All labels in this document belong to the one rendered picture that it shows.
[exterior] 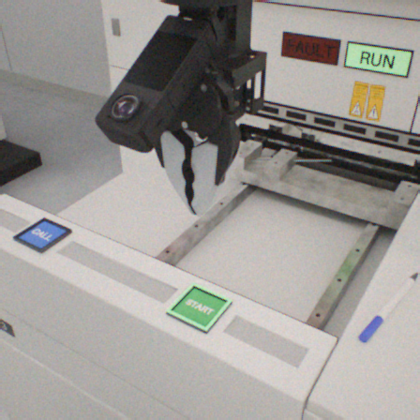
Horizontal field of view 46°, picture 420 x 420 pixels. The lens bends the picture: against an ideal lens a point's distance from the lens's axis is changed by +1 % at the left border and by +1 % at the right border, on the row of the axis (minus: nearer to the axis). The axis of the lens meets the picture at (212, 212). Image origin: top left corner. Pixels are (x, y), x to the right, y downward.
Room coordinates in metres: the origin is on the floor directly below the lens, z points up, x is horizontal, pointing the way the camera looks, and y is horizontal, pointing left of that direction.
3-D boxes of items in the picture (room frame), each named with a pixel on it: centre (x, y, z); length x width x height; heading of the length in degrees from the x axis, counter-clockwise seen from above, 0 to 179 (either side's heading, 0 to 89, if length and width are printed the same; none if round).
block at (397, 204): (0.74, -0.34, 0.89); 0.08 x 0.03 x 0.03; 148
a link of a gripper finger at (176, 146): (0.43, 0.02, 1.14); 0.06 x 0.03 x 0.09; 148
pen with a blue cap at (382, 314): (0.40, -0.20, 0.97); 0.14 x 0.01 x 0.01; 138
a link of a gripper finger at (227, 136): (0.39, 0.00, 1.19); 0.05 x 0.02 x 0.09; 58
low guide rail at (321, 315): (0.61, -0.22, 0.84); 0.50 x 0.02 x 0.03; 148
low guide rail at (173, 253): (0.76, 0.00, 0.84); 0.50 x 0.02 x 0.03; 148
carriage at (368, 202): (0.83, -0.20, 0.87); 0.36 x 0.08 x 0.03; 58
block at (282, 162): (0.87, -0.14, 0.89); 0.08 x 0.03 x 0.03; 148
